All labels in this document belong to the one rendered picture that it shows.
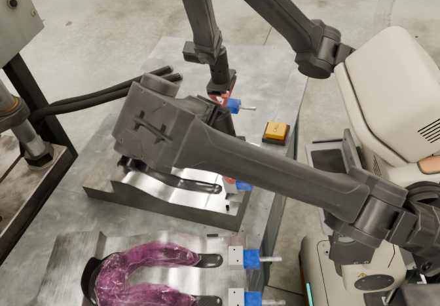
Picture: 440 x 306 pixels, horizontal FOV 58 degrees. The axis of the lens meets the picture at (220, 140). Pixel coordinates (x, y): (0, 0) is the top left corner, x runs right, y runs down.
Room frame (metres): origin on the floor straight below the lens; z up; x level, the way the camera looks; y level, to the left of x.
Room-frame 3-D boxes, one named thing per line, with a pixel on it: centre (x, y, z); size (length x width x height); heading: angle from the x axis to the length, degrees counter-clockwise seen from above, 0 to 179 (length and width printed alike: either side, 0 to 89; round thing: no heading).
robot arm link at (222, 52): (0.96, -0.03, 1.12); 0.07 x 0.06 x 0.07; 59
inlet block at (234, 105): (0.94, -0.07, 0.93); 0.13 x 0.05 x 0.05; 64
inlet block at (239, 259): (0.46, -0.04, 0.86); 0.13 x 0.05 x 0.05; 82
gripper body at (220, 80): (0.96, -0.03, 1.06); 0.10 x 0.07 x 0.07; 153
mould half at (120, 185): (0.80, 0.16, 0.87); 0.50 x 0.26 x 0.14; 65
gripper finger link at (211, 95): (0.95, -0.03, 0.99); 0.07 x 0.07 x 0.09; 63
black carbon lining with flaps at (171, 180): (0.78, 0.15, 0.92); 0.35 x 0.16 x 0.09; 65
